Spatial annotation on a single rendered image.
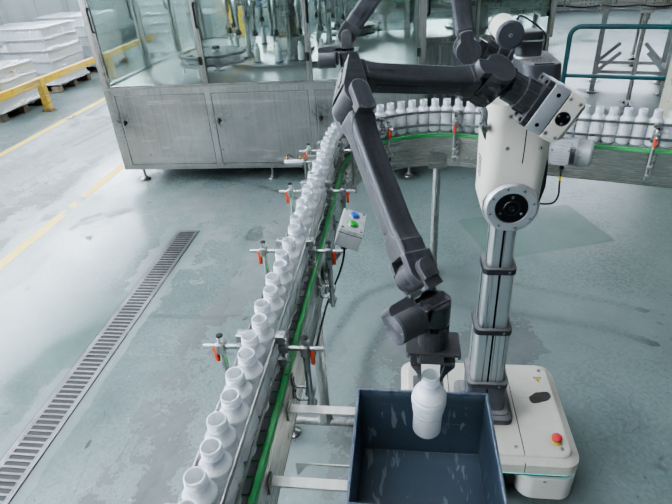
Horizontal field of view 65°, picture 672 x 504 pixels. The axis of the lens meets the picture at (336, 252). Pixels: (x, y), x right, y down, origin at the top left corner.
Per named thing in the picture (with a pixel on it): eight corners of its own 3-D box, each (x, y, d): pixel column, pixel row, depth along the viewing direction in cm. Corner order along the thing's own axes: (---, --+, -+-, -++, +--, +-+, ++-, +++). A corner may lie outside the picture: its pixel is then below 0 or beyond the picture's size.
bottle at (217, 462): (248, 504, 99) (234, 445, 90) (220, 526, 95) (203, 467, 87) (231, 484, 102) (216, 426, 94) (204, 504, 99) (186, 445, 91)
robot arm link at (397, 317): (429, 253, 95) (408, 269, 102) (378, 276, 90) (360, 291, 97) (463, 312, 92) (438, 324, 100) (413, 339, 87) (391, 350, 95)
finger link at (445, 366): (452, 393, 103) (456, 357, 98) (415, 391, 103) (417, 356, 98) (450, 368, 108) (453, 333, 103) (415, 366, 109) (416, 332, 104)
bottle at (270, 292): (271, 331, 142) (263, 281, 134) (292, 334, 141) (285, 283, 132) (263, 346, 137) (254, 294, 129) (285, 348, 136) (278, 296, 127)
